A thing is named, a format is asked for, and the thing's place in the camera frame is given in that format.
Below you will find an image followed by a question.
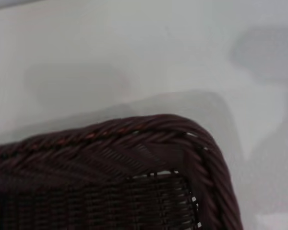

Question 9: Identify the dark brown woven basket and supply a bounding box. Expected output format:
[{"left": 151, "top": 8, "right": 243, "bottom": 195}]
[{"left": 0, "top": 114, "right": 244, "bottom": 230}]

